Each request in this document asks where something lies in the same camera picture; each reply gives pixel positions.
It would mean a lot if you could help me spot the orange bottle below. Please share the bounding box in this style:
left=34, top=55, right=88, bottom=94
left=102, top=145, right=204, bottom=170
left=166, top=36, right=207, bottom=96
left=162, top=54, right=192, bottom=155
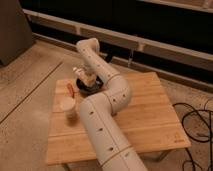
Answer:
left=67, top=83, right=74, bottom=98

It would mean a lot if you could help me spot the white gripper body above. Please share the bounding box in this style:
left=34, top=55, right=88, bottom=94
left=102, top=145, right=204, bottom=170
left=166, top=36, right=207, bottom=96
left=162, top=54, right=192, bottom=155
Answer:
left=73, top=67, right=97, bottom=86

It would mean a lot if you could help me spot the wooden table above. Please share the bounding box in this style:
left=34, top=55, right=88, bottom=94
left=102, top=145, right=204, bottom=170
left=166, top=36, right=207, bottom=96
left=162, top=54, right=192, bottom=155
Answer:
left=46, top=72, right=191, bottom=165

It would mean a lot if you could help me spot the grey cabinet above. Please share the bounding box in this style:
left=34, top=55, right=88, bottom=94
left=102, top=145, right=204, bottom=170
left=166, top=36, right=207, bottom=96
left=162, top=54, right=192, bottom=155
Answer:
left=0, top=0, right=35, bottom=66

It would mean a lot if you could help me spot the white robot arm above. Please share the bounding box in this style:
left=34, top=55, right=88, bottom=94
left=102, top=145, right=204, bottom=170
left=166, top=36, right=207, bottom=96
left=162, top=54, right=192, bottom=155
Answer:
left=76, top=38, right=148, bottom=171

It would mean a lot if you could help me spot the white metal shelf frame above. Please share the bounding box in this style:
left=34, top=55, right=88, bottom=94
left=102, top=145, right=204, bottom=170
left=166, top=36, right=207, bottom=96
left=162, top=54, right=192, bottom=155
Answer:
left=22, top=0, right=213, bottom=72

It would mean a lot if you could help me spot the black ceramic bowl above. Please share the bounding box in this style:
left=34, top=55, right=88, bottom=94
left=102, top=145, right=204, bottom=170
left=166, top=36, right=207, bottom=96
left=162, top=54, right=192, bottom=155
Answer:
left=76, top=77, right=103, bottom=94

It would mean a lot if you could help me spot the black cable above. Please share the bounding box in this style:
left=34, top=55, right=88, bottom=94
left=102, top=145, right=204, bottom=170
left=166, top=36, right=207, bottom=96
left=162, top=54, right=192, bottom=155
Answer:
left=172, top=98, right=213, bottom=171

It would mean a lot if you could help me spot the white paper cup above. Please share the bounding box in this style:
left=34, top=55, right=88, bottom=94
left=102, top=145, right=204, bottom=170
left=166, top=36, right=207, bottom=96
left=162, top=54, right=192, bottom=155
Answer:
left=60, top=97, right=76, bottom=118

